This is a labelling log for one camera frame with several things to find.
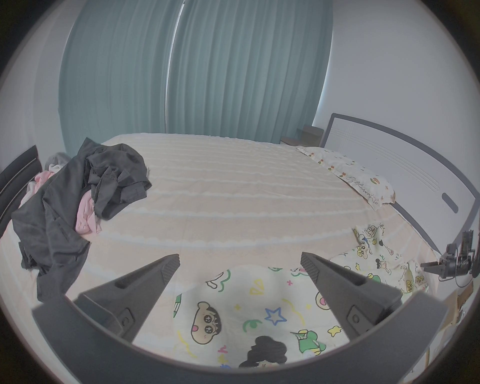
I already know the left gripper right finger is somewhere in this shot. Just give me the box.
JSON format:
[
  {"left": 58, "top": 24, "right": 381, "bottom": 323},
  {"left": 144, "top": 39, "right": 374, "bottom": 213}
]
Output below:
[{"left": 301, "top": 252, "right": 403, "bottom": 343}]

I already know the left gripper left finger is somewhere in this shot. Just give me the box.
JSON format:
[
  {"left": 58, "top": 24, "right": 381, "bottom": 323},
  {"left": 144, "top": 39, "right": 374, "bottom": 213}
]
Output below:
[{"left": 77, "top": 254, "right": 181, "bottom": 343}]

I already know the white printed pyjama top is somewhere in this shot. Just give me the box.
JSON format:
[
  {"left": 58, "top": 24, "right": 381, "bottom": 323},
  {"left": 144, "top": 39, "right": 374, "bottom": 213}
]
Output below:
[{"left": 172, "top": 223, "right": 430, "bottom": 370}]

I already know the pile of clothes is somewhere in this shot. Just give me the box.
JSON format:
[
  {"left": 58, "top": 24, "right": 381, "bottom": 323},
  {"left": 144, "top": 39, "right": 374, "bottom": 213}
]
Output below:
[{"left": 11, "top": 137, "right": 153, "bottom": 303}]

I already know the bed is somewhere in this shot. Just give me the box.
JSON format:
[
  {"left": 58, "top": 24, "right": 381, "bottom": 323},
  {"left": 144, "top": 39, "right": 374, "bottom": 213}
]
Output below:
[{"left": 0, "top": 112, "right": 480, "bottom": 370}]

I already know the white printed pillow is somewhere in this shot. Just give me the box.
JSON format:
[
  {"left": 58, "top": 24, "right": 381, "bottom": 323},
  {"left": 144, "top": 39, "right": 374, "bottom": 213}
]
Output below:
[{"left": 296, "top": 145, "right": 397, "bottom": 211}]

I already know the black chest of drawers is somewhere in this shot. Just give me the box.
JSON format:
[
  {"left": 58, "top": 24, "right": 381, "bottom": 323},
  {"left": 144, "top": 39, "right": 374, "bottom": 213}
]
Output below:
[{"left": 0, "top": 145, "right": 40, "bottom": 233}]

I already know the grey bedside table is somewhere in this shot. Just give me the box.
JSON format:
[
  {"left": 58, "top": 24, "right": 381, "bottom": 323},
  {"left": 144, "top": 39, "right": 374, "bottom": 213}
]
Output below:
[{"left": 281, "top": 125, "right": 324, "bottom": 147}]

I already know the blue-green curtain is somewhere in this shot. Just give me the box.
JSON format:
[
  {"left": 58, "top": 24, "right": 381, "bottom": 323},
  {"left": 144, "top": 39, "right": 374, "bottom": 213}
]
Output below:
[
  {"left": 58, "top": 0, "right": 185, "bottom": 151},
  {"left": 165, "top": 0, "right": 334, "bottom": 142}
]

